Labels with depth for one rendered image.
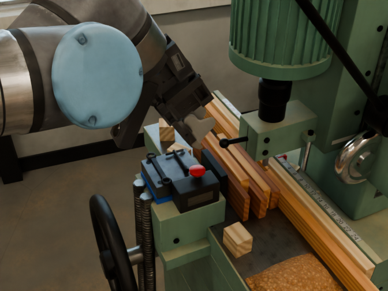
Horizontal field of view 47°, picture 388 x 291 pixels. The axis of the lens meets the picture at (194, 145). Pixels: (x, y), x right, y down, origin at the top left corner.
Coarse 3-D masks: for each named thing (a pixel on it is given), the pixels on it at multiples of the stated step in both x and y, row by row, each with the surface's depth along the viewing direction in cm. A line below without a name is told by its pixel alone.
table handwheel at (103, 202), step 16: (96, 208) 84; (96, 224) 99; (112, 224) 80; (96, 240) 102; (112, 240) 78; (112, 256) 78; (128, 256) 78; (112, 272) 88; (128, 272) 77; (112, 288) 100; (128, 288) 77
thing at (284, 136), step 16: (256, 112) 87; (288, 112) 87; (304, 112) 87; (240, 128) 88; (256, 128) 83; (272, 128) 83; (288, 128) 84; (304, 128) 86; (240, 144) 90; (256, 144) 84; (272, 144) 85; (288, 144) 87; (304, 144) 89; (256, 160) 86
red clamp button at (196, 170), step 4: (192, 168) 81; (196, 168) 81; (200, 168) 81; (204, 168) 81; (192, 172) 80; (196, 172) 80; (200, 172) 80; (204, 172) 81; (196, 176) 80; (200, 176) 80
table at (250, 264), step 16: (144, 128) 112; (160, 144) 107; (224, 224) 87; (256, 224) 87; (272, 224) 87; (288, 224) 87; (208, 240) 87; (256, 240) 84; (272, 240) 84; (288, 240) 84; (304, 240) 84; (160, 256) 87; (176, 256) 85; (192, 256) 86; (224, 256) 81; (240, 256) 81; (256, 256) 81; (272, 256) 81; (288, 256) 81; (224, 272) 84; (240, 272) 78; (256, 272) 78; (240, 288) 78
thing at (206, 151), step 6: (204, 150) 90; (204, 156) 89; (210, 156) 88; (204, 162) 90; (210, 162) 87; (216, 162) 87; (210, 168) 88; (216, 168) 86; (222, 168) 86; (216, 174) 86; (222, 174) 84; (222, 180) 84; (222, 186) 85; (222, 192) 86
